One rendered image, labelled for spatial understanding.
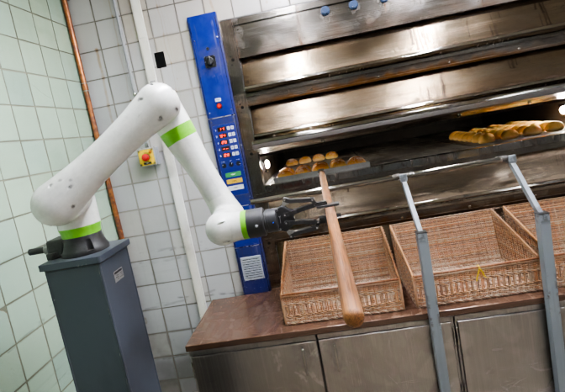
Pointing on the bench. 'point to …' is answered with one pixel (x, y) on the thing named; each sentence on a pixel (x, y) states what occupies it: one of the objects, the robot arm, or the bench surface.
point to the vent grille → (252, 267)
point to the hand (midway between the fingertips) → (329, 210)
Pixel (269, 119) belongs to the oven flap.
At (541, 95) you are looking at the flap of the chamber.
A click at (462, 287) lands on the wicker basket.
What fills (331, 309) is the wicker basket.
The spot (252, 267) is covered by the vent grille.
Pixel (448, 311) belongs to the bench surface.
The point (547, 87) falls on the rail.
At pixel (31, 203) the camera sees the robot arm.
